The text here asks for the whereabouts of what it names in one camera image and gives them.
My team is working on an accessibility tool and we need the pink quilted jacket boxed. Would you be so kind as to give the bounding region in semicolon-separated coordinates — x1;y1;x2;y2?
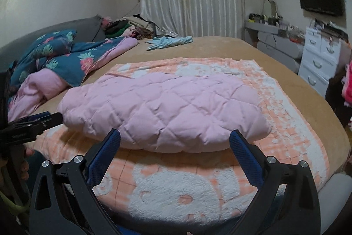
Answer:
57;72;271;153

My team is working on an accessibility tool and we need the pile of clothes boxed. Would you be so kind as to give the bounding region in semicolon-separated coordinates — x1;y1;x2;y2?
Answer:
101;14;156;40

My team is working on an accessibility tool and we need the person's hand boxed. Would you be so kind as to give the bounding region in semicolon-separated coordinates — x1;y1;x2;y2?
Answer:
12;144;35;181

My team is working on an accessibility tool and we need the blue floral pink quilt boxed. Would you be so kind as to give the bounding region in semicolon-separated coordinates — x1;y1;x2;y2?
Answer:
7;30;138;122

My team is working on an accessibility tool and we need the grey headboard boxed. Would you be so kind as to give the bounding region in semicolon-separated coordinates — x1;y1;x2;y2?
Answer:
0;14;107;74

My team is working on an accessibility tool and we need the red pink patterned cloth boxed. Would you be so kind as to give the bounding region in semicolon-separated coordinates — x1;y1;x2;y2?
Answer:
342;62;352;107

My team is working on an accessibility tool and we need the white drawer cabinet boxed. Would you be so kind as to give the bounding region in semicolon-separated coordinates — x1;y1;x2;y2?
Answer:
298;27;351;97

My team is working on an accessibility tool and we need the grey curved desk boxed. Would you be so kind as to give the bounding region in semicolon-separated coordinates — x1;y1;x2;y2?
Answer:
244;21;304;74

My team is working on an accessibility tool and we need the light blue garment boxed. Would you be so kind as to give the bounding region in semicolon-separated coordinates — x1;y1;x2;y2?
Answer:
147;36;193;51

